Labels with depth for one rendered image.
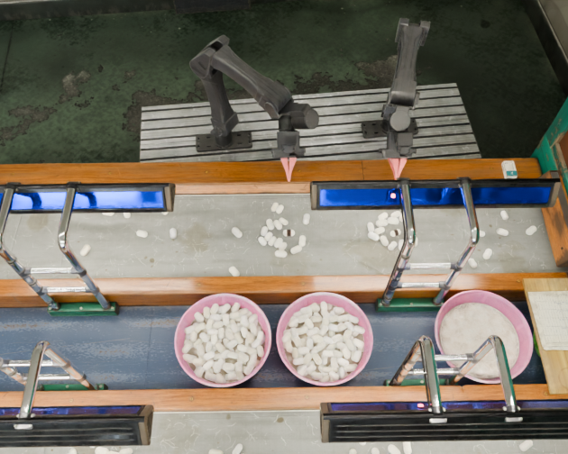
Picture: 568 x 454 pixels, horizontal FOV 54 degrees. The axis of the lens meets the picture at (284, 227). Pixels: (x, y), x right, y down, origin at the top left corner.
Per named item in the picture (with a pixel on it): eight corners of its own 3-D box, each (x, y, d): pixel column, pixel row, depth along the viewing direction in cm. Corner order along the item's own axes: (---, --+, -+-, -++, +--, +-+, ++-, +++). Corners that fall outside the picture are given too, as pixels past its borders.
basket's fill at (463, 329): (430, 308, 169) (435, 301, 164) (505, 307, 169) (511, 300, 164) (442, 384, 157) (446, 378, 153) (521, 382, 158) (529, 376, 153)
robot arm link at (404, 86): (417, 101, 162) (432, 9, 169) (387, 96, 163) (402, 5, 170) (411, 119, 174) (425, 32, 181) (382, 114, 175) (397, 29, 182)
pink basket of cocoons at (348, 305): (263, 322, 167) (261, 311, 159) (344, 292, 172) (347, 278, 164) (297, 408, 155) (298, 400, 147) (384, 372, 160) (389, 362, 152)
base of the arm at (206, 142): (251, 133, 193) (250, 118, 197) (193, 138, 192) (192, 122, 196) (252, 148, 200) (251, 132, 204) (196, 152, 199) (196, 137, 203)
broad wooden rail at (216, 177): (13, 193, 201) (-10, 162, 185) (518, 187, 202) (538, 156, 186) (5, 222, 195) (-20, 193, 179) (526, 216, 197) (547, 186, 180)
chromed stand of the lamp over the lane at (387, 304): (370, 256, 178) (394, 174, 139) (433, 255, 178) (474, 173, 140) (375, 312, 169) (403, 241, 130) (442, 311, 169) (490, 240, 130)
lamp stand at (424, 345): (382, 383, 158) (415, 329, 120) (453, 381, 158) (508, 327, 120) (389, 455, 149) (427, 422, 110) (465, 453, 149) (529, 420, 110)
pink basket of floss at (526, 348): (408, 343, 164) (415, 331, 156) (465, 286, 173) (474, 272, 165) (482, 412, 154) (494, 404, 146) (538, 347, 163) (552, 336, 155)
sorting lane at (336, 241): (-14, 200, 183) (-16, 196, 181) (542, 194, 184) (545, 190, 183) (-39, 286, 168) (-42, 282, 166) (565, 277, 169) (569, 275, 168)
